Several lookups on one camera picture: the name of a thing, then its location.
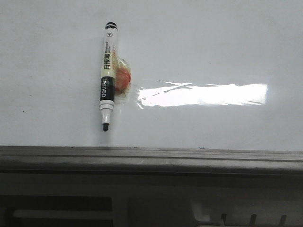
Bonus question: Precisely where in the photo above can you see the black white whiteboard marker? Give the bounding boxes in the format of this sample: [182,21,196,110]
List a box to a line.
[99,22,118,132]

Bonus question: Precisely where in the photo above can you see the orange magnet taped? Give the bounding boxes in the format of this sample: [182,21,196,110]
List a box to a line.
[114,48,131,106]

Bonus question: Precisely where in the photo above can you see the white whiteboard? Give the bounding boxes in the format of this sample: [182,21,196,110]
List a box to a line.
[0,0,303,151]

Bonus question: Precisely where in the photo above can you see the grey aluminium whiteboard frame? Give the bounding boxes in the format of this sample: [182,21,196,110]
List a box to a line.
[0,146,303,175]

